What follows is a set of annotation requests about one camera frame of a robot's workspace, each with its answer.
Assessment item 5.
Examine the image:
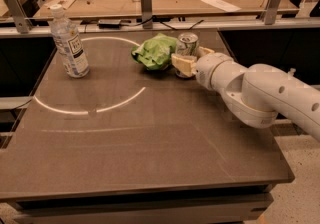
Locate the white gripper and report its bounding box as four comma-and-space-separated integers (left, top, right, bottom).
171, 46, 232, 90

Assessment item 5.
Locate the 7up soda can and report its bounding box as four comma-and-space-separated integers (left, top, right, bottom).
174, 32, 200, 79

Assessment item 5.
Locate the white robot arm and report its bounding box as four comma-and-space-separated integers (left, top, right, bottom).
171, 49, 320, 140

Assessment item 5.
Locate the green rice chip bag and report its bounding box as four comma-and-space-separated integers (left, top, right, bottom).
131, 33, 177, 71

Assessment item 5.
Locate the small white paper slip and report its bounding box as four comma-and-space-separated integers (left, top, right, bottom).
202, 0, 240, 12

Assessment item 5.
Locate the black power adapter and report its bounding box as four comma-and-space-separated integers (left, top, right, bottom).
98, 19, 121, 29

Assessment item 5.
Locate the clear plastic water bottle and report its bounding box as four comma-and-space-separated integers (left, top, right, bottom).
50, 4, 89, 78

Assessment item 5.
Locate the paper card on desk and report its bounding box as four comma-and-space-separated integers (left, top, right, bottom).
44, 0, 76, 10

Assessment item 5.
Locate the black cable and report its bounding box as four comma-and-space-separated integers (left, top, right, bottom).
119, 16, 205, 31

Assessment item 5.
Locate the middle metal bracket post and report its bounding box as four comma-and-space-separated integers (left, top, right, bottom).
140, 0, 153, 29

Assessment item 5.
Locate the metal bracket post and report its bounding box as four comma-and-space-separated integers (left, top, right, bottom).
261, 0, 281, 25
140, 0, 153, 29
4, 0, 32, 34

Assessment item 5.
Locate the right metal bracket post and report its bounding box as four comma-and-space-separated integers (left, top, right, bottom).
261, 0, 281, 25

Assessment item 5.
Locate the left metal bracket post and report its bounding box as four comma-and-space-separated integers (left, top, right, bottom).
4, 0, 32, 34

